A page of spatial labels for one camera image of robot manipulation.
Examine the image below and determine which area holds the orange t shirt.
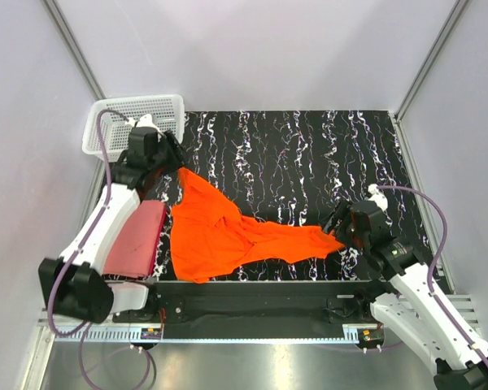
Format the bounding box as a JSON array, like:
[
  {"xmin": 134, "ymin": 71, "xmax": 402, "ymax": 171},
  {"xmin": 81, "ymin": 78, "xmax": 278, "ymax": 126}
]
[{"xmin": 170, "ymin": 167, "xmax": 345, "ymax": 284}]

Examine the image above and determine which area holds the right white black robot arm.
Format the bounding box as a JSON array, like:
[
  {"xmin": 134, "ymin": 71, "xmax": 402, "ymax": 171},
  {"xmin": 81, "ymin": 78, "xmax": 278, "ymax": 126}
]
[{"xmin": 322, "ymin": 201, "xmax": 488, "ymax": 389}]

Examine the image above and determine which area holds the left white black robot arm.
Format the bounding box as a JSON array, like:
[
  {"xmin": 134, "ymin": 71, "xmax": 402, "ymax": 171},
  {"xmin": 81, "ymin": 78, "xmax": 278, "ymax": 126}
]
[{"xmin": 38, "ymin": 123, "xmax": 184, "ymax": 323}]

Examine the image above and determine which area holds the white plastic perforated basket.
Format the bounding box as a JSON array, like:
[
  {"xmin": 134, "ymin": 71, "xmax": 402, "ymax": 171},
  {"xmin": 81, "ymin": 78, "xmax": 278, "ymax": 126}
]
[{"xmin": 81, "ymin": 94, "xmax": 185, "ymax": 163}]

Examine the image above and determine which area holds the black marbled table mat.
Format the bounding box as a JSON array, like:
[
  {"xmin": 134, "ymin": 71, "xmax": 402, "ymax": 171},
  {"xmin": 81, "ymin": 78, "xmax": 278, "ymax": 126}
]
[{"xmin": 69, "ymin": 109, "xmax": 445, "ymax": 282}]

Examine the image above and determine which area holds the folded pink t shirt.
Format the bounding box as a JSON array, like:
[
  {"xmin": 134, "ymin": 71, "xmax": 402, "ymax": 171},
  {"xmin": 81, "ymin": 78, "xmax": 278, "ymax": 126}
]
[{"xmin": 103, "ymin": 200, "xmax": 166, "ymax": 279}]

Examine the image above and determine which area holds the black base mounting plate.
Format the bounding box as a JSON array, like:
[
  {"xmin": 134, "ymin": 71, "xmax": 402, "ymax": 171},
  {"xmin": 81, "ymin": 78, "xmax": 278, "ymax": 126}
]
[{"xmin": 63, "ymin": 279, "xmax": 452, "ymax": 340}]

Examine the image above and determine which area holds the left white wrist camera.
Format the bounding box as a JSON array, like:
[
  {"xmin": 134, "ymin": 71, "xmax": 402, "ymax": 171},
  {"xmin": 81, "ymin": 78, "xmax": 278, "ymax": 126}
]
[{"xmin": 124, "ymin": 114, "xmax": 163, "ymax": 135}]

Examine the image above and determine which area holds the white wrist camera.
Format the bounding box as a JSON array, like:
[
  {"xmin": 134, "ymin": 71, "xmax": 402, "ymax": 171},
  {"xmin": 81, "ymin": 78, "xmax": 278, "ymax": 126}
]
[
  {"xmin": 124, "ymin": 114, "xmax": 163, "ymax": 135},
  {"xmin": 368, "ymin": 184, "xmax": 388, "ymax": 211}
]

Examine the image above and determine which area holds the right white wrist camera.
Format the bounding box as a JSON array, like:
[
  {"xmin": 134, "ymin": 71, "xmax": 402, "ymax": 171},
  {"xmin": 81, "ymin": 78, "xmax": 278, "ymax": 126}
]
[{"xmin": 368, "ymin": 184, "xmax": 388, "ymax": 211}]

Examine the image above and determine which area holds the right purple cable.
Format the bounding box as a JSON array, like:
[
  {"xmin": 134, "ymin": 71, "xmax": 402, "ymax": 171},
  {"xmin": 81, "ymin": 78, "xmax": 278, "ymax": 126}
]
[{"xmin": 374, "ymin": 184, "xmax": 488, "ymax": 387}]

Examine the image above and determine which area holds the left aluminium frame post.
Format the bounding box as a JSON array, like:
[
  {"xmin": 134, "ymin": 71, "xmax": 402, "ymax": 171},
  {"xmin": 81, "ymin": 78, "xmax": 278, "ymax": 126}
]
[{"xmin": 41, "ymin": 0, "xmax": 105, "ymax": 100}]

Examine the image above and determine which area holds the aluminium frame post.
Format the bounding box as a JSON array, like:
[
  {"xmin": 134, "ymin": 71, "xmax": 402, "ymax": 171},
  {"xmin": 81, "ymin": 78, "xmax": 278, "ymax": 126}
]
[
  {"xmin": 41, "ymin": 0, "xmax": 105, "ymax": 100},
  {"xmin": 392, "ymin": 0, "xmax": 473, "ymax": 121}
]

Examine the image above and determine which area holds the slotted cable duct rail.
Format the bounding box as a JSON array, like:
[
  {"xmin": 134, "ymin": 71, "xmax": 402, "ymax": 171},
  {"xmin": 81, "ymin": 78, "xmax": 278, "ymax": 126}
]
[{"xmin": 54, "ymin": 324, "xmax": 367, "ymax": 345}]

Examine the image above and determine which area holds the right aluminium frame post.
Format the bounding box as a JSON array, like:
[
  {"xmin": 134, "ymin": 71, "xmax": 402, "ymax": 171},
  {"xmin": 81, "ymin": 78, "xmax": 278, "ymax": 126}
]
[{"xmin": 392, "ymin": 0, "xmax": 473, "ymax": 121}]

